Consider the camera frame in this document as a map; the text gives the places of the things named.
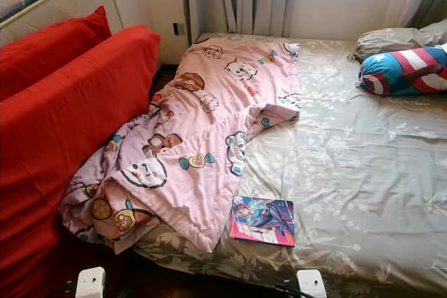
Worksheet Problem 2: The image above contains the pink cartoon print blanket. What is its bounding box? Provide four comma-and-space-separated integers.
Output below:
59, 37, 302, 255

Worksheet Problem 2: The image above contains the colourful manga comic book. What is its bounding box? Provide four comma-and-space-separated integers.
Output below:
228, 195, 296, 248

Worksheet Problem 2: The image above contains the red fabric cushion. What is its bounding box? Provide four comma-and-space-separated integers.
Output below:
0, 24, 161, 298
0, 6, 112, 100

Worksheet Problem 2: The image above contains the beige floral bed sheet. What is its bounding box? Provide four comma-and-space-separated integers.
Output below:
133, 31, 447, 298

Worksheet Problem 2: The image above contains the beige floral pillow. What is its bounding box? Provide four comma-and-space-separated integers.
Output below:
353, 20, 447, 61

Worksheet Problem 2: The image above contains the red white blue shield bolster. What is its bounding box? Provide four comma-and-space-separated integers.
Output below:
358, 45, 447, 98

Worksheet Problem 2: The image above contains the plastic wrapped metal bed frame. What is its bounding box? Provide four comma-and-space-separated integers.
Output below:
0, 0, 125, 47

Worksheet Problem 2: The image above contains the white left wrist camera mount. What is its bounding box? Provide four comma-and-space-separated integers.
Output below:
75, 267, 106, 298

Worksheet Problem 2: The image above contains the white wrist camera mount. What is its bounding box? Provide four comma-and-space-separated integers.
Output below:
297, 269, 328, 298
75, 267, 106, 298

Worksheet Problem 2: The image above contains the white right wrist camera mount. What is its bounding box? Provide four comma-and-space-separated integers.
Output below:
297, 269, 328, 298

